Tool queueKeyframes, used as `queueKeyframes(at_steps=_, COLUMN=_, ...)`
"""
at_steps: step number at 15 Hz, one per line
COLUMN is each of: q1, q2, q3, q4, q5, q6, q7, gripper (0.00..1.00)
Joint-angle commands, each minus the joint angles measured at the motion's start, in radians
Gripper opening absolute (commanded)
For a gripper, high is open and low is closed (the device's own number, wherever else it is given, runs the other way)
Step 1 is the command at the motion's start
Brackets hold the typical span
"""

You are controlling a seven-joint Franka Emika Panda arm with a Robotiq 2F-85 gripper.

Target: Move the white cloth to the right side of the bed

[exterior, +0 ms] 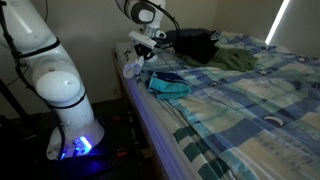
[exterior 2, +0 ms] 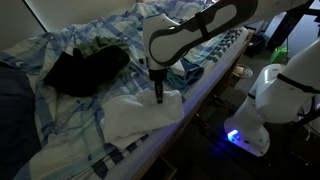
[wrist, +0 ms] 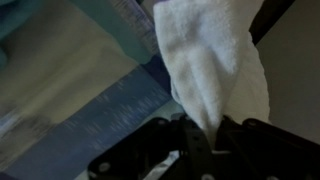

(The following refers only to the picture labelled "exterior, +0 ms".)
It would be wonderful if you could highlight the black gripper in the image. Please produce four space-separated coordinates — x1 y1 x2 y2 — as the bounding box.
134 42 159 64

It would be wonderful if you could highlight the white cloth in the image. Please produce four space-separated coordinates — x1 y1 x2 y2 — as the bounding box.
122 54 146 80

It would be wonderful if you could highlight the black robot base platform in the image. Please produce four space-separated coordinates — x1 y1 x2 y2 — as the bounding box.
29 99 149 180

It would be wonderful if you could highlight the teal and blue cloth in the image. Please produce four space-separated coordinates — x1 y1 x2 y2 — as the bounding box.
146 71 192 100

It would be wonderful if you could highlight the black cloth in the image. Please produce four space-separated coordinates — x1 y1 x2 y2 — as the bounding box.
173 29 220 65

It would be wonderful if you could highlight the olive green cloth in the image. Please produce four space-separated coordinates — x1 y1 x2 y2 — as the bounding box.
181 47 259 73

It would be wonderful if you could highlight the blue plaid bedsheet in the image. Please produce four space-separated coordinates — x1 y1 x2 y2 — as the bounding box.
114 30 320 180

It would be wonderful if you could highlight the black stand leg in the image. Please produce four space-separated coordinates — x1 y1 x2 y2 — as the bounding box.
0 78 32 122

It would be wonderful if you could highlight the bed mattress with frame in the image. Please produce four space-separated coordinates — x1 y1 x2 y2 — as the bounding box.
112 41 188 180

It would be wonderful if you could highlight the thin black wall cable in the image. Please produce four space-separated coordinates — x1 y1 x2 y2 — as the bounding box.
43 0 50 23

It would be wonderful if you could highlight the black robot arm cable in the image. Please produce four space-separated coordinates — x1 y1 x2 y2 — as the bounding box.
0 0 67 161

